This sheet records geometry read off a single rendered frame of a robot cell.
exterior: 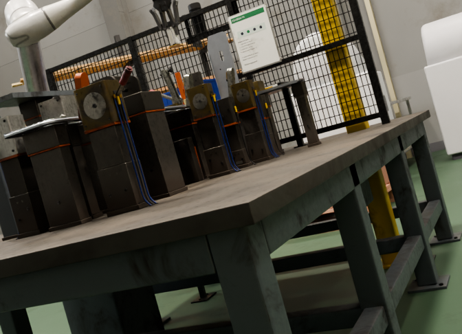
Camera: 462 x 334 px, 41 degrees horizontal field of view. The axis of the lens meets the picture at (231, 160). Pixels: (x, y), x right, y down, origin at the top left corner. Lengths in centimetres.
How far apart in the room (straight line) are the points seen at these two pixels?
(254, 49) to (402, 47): 554
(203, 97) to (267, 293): 127
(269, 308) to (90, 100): 85
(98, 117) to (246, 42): 168
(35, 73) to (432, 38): 508
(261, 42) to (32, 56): 115
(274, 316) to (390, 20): 771
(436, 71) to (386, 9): 194
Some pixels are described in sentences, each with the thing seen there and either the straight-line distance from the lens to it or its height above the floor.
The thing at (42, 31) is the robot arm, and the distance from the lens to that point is 261.
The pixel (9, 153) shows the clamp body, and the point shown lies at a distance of 193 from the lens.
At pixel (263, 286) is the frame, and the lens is 112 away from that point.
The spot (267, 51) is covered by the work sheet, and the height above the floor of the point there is 122.
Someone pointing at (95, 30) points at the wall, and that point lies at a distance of 1061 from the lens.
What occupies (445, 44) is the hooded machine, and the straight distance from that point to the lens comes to 709.
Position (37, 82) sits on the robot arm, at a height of 130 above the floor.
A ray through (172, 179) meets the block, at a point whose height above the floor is 75.
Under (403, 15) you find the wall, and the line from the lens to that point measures 868.
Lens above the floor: 80
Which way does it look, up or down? 1 degrees down
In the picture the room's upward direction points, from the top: 16 degrees counter-clockwise
